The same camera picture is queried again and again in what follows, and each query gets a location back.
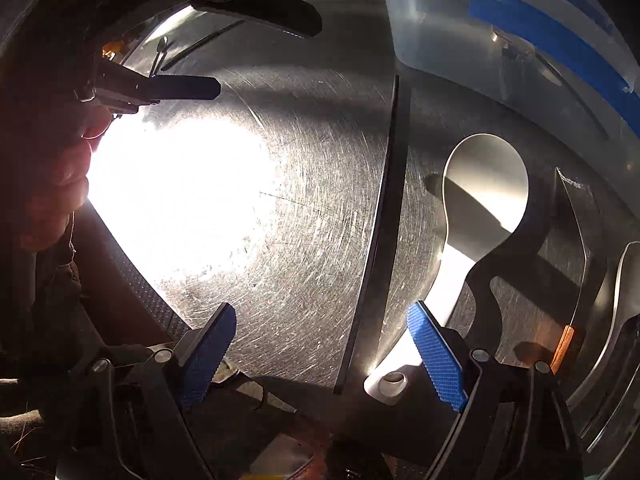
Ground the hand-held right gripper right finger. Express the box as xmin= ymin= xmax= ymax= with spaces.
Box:
xmin=407 ymin=301 xmax=583 ymax=480

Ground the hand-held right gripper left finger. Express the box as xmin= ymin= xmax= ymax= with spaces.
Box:
xmin=70 ymin=302 xmax=237 ymax=480

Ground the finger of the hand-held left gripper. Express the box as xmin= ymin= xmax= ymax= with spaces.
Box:
xmin=192 ymin=0 xmax=322 ymax=37
xmin=75 ymin=62 xmax=221 ymax=113

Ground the metal wire peeler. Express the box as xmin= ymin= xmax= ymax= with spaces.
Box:
xmin=150 ymin=36 xmax=170 ymax=78

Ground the black chopstick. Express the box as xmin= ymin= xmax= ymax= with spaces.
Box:
xmin=161 ymin=20 xmax=247 ymax=71
xmin=332 ymin=75 xmax=401 ymax=395

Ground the clear plastic bin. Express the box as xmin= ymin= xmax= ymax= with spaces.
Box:
xmin=375 ymin=0 xmax=640 ymax=201

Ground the cleaver with wooden handle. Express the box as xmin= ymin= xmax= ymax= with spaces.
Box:
xmin=550 ymin=166 xmax=608 ymax=368

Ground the white plastic serving spoon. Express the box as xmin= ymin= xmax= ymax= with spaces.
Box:
xmin=363 ymin=133 xmax=530 ymax=406

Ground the person's left hand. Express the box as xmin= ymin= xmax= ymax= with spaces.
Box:
xmin=20 ymin=105 xmax=111 ymax=252

